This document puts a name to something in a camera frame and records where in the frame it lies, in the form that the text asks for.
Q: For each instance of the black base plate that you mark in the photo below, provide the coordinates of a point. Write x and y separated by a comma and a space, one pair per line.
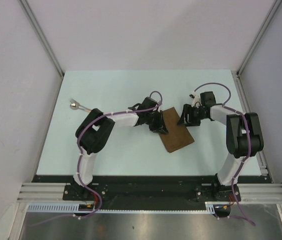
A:
199, 188

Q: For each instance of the white slotted cable duct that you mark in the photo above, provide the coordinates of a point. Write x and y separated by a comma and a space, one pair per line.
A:
84, 209

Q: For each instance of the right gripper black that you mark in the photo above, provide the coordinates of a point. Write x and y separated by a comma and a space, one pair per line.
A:
187, 110

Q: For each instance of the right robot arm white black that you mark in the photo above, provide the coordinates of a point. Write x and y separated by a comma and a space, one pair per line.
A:
244, 139

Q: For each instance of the brown cloth napkin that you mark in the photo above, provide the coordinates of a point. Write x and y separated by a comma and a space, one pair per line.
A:
178, 136

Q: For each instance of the aluminium frame post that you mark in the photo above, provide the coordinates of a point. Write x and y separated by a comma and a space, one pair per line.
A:
29, 13
259, 36

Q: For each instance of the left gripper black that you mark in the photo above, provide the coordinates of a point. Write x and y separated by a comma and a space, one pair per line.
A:
160, 127

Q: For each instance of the aluminium frame rail front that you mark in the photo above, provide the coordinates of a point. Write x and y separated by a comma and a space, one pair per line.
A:
251, 193

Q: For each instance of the aluminium frame post left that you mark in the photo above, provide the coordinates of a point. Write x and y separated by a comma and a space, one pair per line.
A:
29, 13

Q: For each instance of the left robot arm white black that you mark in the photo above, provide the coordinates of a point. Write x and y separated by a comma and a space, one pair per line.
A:
94, 132

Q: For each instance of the silver metal spoon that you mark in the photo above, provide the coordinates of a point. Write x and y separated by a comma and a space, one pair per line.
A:
77, 106

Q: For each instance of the aluminium frame post right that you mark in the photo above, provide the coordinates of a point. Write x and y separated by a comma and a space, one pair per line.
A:
259, 36

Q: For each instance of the silver metal fork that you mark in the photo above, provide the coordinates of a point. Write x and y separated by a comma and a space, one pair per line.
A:
72, 100

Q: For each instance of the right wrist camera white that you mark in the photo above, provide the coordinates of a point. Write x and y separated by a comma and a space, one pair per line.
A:
196, 100

